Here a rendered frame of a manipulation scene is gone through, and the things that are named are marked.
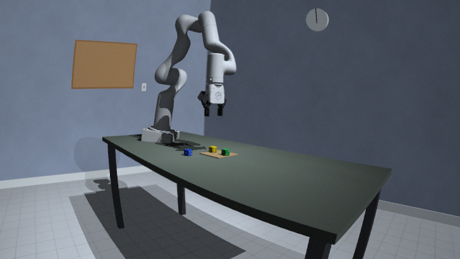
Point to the green die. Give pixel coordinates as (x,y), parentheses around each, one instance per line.
(225,151)

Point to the blue die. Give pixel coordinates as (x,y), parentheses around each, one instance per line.
(188,152)

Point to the tan flat mat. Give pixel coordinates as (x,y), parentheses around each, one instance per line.
(217,154)

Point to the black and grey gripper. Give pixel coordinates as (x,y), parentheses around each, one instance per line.
(215,94)

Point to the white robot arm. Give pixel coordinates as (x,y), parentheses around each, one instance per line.
(220,63)

